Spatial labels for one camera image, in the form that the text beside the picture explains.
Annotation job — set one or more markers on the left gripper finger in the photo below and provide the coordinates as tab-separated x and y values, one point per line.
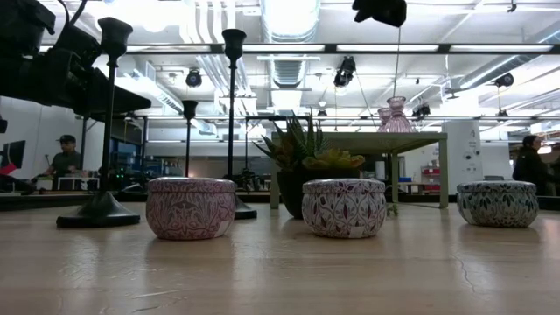
131	102

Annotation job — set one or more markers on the black metal candlestick holder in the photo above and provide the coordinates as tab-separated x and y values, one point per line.
233	44
189	109
98	214

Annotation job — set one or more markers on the pink ribbed glass candle holder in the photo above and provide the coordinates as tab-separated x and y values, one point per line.
381	122
399	122

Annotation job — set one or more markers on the pink patterned candle tin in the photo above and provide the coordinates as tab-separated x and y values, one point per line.
190	210

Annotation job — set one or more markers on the succulent plants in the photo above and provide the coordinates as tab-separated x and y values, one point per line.
291	192

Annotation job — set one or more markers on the white leaf-patterned candle tin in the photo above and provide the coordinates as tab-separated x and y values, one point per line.
343	210

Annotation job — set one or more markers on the blue-green leaf-patterned candle tin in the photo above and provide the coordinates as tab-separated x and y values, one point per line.
496	205

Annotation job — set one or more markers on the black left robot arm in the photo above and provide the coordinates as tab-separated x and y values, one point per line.
22	17

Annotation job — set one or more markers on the person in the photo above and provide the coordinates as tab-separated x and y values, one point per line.
65	164
529	166

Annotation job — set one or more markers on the small white table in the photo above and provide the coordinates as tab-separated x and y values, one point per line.
79	179

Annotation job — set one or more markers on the black computer monitor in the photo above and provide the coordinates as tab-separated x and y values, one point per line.
15	153

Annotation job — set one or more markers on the pale green perforated metal shelf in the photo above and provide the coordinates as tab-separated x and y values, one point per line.
372	142

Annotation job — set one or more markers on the red storage bins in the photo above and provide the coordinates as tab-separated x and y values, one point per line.
431	171

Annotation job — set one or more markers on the silver ventilation duct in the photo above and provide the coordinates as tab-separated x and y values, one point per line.
289	26

